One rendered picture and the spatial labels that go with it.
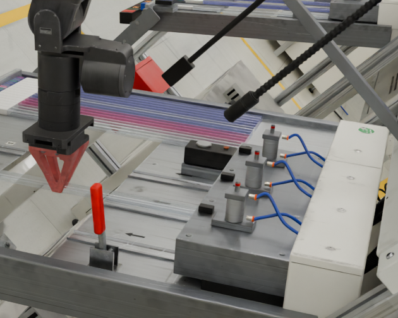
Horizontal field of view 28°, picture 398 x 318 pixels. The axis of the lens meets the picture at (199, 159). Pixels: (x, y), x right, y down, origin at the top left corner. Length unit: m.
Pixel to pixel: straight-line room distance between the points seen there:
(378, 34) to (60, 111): 1.32
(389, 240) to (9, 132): 0.75
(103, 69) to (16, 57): 2.12
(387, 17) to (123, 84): 1.31
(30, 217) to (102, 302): 1.69
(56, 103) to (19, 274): 0.24
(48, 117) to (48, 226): 1.58
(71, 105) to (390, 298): 0.51
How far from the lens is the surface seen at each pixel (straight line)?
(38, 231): 2.60
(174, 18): 2.33
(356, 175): 1.09
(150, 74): 1.96
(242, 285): 0.92
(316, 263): 0.86
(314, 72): 3.02
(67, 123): 1.08
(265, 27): 2.27
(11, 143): 1.33
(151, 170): 1.24
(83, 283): 0.94
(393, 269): 0.79
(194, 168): 1.22
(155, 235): 1.04
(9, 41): 3.19
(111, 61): 1.04
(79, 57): 1.05
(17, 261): 0.96
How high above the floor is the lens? 1.58
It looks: 25 degrees down
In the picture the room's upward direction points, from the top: 52 degrees clockwise
